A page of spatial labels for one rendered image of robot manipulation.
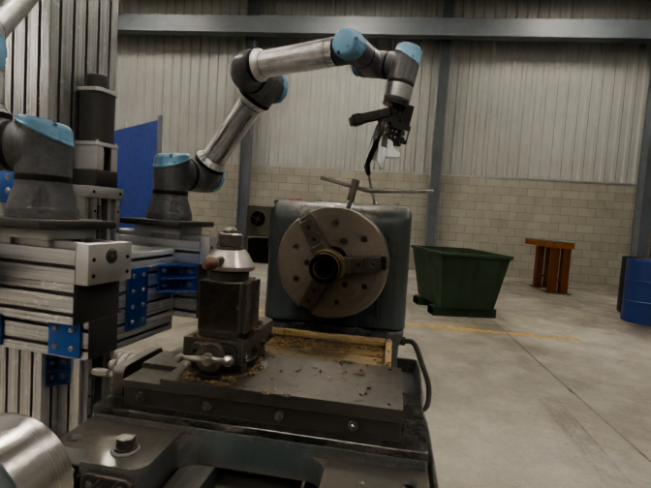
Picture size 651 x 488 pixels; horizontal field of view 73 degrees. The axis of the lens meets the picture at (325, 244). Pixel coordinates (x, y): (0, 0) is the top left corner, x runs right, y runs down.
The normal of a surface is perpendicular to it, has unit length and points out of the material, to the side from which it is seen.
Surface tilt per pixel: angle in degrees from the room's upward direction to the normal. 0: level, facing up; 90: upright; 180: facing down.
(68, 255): 90
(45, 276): 90
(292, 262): 90
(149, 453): 0
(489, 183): 90
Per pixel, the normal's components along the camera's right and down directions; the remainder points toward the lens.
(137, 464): 0.07, -1.00
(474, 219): -0.12, 0.06
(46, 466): 0.88, -0.45
